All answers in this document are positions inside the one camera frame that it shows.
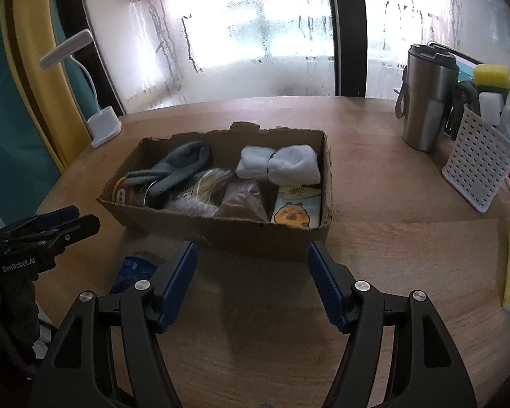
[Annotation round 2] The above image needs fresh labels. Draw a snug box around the dark grey cloth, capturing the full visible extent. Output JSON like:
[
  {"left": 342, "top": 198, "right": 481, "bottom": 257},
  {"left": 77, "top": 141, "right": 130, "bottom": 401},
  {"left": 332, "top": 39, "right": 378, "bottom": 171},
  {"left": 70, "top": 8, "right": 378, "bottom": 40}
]
[{"left": 448, "top": 80, "right": 481, "bottom": 141}]

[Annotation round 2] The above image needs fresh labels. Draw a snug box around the teal board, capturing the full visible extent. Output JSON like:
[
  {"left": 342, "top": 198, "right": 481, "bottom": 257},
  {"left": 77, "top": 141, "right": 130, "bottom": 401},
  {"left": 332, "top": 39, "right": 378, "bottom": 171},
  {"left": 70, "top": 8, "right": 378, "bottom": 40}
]
[{"left": 427, "top": 42, "right": 485, "bottom": 81}]

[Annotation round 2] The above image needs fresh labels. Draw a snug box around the red metal can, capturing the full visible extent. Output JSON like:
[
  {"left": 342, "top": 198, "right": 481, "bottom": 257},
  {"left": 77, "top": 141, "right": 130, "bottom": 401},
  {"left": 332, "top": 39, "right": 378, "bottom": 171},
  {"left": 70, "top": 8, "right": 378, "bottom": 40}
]
[{"left": 113, "top": 176, "right": 154, "bottom": 209}]

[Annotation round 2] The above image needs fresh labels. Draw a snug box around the yellow sponge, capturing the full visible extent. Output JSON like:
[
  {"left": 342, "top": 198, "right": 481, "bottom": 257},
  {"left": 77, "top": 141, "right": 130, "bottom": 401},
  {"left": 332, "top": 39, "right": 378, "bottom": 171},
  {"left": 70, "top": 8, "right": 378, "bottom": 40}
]
[{"left": 473, "top": 64, "right": 510, "bottom": 92}]

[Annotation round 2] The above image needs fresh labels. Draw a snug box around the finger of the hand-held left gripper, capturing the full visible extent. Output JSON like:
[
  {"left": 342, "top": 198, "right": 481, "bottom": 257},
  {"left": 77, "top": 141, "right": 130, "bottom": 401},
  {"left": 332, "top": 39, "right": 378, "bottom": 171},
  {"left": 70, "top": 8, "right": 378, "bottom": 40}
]
[
  {"left": 47, "top": 215, "right": 101, "bottom": 256},
  {"left": 0, "top": 205, "right": 81, "bottom": 241}
]

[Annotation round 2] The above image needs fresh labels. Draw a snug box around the clear plastic bag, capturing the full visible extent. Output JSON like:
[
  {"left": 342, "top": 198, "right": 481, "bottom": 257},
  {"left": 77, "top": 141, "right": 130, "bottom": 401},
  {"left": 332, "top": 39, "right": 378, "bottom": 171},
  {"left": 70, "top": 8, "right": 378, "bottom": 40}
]
[{"left": 215, "top": 180, "right": 269, "bottom": 222}]

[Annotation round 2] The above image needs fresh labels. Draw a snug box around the bag of cotton swabs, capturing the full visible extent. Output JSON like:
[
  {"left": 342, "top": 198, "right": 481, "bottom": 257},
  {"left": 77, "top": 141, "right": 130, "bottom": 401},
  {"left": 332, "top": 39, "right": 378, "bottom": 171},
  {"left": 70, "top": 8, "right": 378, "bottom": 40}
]
[{"left": 164, "top": 169, "right": 234, "bottom": 217}]

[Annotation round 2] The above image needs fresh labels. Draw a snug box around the black window post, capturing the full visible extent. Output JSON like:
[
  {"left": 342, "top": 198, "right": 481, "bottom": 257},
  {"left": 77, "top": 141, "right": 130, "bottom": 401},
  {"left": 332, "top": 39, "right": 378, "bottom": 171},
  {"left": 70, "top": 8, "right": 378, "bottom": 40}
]
[{"left": 325, "top": 0, "right": 368, "bottom": 98}]

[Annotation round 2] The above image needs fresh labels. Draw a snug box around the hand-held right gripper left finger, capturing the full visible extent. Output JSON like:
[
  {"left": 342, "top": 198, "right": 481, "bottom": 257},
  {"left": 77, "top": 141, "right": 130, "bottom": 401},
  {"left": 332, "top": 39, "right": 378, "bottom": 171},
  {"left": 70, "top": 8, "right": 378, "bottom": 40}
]
[{"left": 25, "top": 240, "right": 199, "bottom": 408}]

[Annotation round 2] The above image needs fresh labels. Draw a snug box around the white perforated basket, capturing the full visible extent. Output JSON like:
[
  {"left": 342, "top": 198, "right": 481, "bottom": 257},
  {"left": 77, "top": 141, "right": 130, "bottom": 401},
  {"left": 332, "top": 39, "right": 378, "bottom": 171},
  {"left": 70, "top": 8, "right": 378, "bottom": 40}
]
[{"left": 442, "top": 104, "right": 510, "bottom": 213}]

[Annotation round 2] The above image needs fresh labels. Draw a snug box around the white desk lamp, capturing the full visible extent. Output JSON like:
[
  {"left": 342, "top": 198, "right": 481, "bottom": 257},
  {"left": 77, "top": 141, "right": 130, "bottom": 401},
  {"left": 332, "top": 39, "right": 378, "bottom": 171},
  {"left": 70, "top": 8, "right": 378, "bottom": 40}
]
[{"left": 39, "top": 29, "right": 123, "bottom": 149}]

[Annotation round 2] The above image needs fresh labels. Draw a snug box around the cartoon tissue pack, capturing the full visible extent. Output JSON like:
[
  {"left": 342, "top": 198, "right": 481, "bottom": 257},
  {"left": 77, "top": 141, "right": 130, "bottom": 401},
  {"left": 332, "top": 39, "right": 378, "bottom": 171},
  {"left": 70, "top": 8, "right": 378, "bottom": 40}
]
[{"left": 271, "top": 185, "right": 324, "bottom": 228}]

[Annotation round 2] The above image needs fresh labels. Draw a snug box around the grey glove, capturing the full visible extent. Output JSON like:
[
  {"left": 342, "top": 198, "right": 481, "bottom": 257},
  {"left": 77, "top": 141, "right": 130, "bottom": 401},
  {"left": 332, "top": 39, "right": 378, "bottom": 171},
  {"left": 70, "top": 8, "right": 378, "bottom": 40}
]
[{"left": 123, "top": 141, "right": 213, "bottom": 198}]

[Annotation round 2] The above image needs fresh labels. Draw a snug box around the white foam block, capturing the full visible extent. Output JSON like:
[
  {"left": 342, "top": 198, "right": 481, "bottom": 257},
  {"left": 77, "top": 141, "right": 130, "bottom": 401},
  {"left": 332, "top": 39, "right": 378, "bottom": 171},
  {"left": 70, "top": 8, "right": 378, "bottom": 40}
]
[{"left": 478, "top": 91, "right": 506, "bottom": 127}]

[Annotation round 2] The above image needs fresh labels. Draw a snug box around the black window frame edge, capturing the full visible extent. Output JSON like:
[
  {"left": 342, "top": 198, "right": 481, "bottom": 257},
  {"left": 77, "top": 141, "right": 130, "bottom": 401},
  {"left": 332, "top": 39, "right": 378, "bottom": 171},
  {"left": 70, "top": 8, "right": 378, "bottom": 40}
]
[{"left": 47, "top": 0, "right": 126, "bottom": 115}]

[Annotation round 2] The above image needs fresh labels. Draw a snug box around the stainless steel tumbler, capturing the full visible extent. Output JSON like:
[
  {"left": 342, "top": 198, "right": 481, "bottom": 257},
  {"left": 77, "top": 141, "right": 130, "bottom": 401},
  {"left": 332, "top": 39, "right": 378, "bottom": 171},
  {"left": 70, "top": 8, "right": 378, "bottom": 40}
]
[{"left": 394, "top": 44, "right": 459, "bottom": 154}]

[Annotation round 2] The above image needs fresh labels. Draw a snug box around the blue plastic object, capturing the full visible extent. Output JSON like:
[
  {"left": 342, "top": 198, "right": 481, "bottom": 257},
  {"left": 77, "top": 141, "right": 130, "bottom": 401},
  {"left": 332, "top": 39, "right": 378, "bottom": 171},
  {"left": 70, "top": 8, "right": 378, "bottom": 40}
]
[{"left": 109, "top": 256, "right": 158, "bottom": 296}]

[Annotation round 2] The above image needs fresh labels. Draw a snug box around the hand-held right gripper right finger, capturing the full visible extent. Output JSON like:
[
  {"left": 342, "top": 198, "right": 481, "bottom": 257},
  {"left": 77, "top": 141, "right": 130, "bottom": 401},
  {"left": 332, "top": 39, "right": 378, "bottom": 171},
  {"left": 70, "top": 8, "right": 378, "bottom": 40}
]
[{"left": 307, "top": 240, "right": 479, "bottom": 408}]

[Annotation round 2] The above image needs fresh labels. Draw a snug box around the cardboard box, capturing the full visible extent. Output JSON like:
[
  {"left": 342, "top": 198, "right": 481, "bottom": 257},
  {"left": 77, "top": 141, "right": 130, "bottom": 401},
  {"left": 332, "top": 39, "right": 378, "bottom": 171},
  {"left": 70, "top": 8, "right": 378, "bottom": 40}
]
[{"left": 97, "top": 122, "right": 334, "bottom": 263}]

